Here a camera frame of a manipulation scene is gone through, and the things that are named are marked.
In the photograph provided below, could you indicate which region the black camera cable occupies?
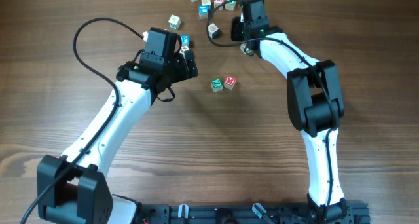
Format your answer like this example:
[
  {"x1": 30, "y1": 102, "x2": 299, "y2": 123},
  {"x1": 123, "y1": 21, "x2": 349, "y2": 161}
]
[
  {"x1": 19, "y1": 17, "x2": 147, "y2": 224},
  {"x1": 206, "y1": 0, "x2": 335, "y2": 218}
]

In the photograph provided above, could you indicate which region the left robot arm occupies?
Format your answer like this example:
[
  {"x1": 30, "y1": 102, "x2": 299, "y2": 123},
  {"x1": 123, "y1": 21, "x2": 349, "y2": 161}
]
[{"x1": 32, "y1": 28, "x2": 198, "y2": 223}]

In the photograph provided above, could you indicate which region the brown picture block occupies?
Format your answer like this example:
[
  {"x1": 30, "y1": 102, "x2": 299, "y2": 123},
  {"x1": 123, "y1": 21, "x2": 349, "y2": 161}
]
[{"x1": 179, "y1": 46, "x2": 189, "y2": 54}]

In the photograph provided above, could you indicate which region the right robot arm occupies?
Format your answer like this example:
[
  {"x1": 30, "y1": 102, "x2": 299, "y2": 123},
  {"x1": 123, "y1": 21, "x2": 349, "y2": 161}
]
[{"x1": 231, "y1": 0, "x2": 346, "y2": 223}]

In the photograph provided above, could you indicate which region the red number nine block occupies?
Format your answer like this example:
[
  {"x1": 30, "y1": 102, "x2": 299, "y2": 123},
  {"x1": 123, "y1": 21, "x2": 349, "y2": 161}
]
[{"x1": 213, "y1": 0, "x2": 225, "y2": 10}]

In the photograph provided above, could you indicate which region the green letter Z block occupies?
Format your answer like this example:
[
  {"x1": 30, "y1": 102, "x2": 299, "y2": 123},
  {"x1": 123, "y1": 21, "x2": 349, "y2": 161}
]
[{"x1": 210, "y1": 78, "x2": 223, "y2": 92}]

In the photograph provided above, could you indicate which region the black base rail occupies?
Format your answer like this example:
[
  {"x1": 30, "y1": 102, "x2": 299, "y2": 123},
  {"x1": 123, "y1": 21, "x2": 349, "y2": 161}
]
[{"x1": 132, "y1": 202, "x2": 371, "y2": 224}]

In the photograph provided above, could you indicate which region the red letter M block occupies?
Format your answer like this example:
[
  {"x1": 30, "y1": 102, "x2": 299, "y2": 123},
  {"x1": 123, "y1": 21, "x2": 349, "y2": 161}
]
[{"x1": 223, "y1": 75, "x2": 236, "y2": 90}]

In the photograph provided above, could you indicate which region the blue picture block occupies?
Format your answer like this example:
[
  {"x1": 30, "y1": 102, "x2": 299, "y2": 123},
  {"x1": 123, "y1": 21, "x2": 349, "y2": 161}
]
[{"x1": 198, "y1": 5, "x2": 209, "y2": 19}]

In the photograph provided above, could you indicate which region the white green-sided picture block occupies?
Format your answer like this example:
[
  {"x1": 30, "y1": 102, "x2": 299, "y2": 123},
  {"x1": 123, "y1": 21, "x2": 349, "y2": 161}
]
[{"x1": 240, "y1": 43, "x2": 255, "y2": 56}]

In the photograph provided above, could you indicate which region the green letter V block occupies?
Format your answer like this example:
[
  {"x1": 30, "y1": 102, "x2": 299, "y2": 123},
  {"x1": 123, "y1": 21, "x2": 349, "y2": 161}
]
[{"x1": 225, "y1": 0, "x2": 236, "y2": 11}]

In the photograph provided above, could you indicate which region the blue letter P block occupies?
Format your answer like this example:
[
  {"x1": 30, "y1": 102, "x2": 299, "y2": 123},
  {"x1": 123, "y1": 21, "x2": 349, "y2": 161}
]
[{"x1": 181, "y1": 35, "x2": 190, "y2": 47}]

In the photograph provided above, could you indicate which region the white teal-sided block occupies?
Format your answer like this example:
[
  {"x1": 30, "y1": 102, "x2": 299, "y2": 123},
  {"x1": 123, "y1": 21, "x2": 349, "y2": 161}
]
[{"x1": 168, "y1": 14, "x2": 181, "y2": 29}]

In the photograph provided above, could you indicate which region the left black camera cable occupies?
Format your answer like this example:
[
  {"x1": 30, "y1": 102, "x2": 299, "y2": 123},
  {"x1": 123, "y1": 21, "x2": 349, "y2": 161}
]
[{"x1": 19, "y1": 17, "x2": 147, "y2": 224}]

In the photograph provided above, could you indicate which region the white blue-sided picture block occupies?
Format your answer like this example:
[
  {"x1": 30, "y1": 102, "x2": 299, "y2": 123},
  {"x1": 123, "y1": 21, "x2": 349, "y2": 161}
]
[{"x1": 208, "y1": 23, "x2": 220, "y2": 39}]

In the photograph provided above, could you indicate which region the right black camera cable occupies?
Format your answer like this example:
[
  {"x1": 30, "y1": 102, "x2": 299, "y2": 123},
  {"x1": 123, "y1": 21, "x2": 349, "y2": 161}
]
[{"x1": 206, "y1": 0, "x2": 335, "y2": 218}]

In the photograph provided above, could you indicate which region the cream picture block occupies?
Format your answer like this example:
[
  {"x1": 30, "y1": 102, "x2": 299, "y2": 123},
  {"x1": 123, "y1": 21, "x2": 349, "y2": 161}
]
[{"x1": 201, "y1": 0, "x2": 212, "y2": 9}]

